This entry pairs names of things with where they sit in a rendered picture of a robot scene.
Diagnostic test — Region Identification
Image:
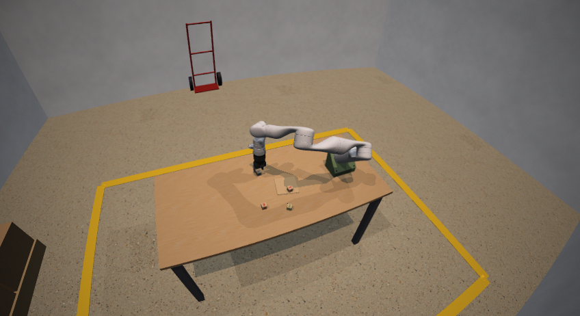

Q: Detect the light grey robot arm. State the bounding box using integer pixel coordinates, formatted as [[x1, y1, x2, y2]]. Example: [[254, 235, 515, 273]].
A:
[[250, 121, 372, 163]]

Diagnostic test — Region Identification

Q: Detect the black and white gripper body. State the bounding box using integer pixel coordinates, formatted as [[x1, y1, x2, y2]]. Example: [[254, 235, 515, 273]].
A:
[[249, 144, 266, 169]]

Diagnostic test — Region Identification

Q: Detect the beige flat mat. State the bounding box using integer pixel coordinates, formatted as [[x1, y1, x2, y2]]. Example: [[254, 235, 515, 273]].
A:
[[274, 176, 300, 195]]

